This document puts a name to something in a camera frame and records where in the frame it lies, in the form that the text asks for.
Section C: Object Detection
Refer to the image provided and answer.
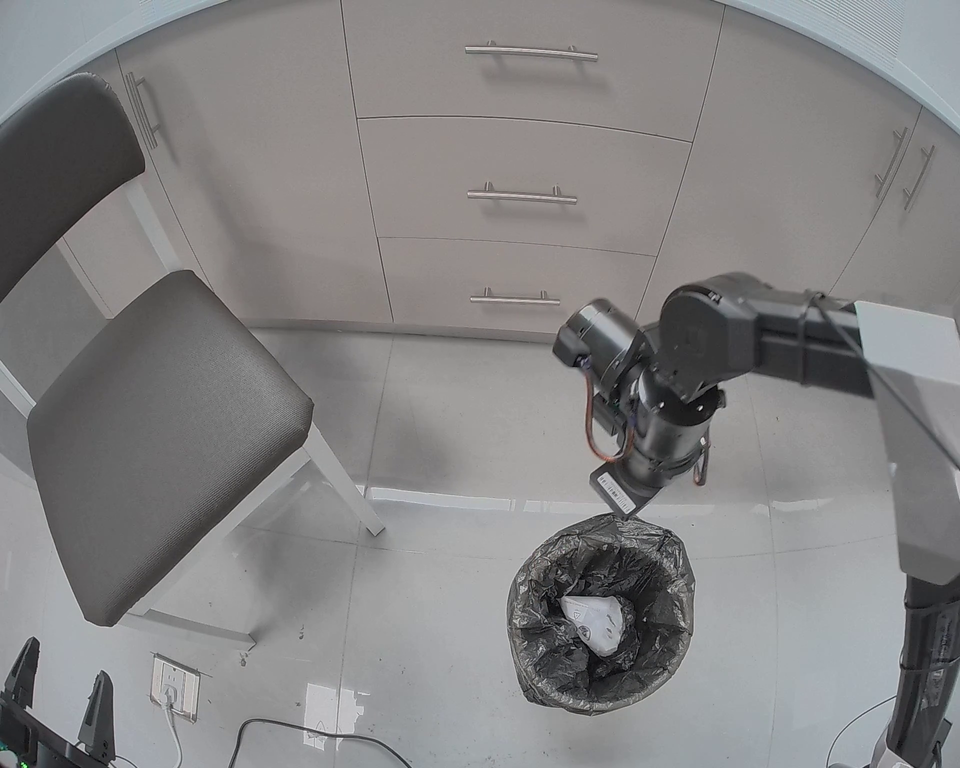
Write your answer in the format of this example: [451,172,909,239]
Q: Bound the white power cable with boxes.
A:
[153,684,185,768]

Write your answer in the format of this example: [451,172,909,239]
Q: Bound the beige cabinet with drawers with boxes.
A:
[56,0,960,374]

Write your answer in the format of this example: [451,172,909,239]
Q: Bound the black cable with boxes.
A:
[813,294,960,475]
[234,717,414,768]

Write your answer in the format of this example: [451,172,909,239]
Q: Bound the black plastic bag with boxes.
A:
[506,512,695,714]

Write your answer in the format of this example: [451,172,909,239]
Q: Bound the grey padded chair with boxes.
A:
[0,72,387,652]

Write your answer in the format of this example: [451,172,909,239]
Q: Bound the white printed wrapper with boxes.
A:
[558,592,639,661]

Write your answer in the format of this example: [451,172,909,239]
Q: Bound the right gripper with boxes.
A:
[590,371,727,524]

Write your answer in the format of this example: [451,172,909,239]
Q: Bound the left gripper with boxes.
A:
[0,636,116,768]

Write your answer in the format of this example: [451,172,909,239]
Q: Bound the thin grey cable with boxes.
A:
[827,696,899,768]

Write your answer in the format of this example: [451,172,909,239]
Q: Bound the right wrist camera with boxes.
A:
[553,328,595,370]

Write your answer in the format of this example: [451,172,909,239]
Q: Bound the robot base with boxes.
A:
[873,738,946,768]

